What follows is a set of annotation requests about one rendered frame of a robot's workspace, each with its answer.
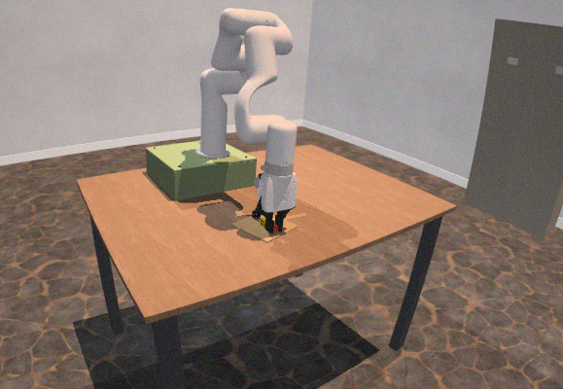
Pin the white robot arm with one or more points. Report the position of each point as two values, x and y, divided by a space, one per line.
233 75

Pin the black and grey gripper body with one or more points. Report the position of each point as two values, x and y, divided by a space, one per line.
277 192

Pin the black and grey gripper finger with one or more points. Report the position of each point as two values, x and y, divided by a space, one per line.
269 223
279 218

